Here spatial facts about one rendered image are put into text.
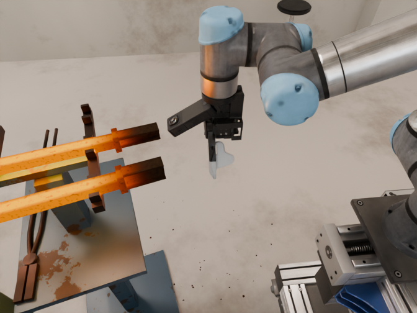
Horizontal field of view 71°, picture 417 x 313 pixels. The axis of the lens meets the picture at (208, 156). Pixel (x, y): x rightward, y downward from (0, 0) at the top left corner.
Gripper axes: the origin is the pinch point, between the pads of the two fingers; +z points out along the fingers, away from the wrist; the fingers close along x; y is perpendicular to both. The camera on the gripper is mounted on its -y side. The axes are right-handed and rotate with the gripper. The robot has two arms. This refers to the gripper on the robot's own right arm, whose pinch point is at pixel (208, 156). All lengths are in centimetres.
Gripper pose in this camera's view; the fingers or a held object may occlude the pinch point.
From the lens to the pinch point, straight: 74.1
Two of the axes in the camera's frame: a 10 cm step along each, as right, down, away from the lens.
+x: -1.0, -7.4, 6.7
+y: 10.0, -0.7, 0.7
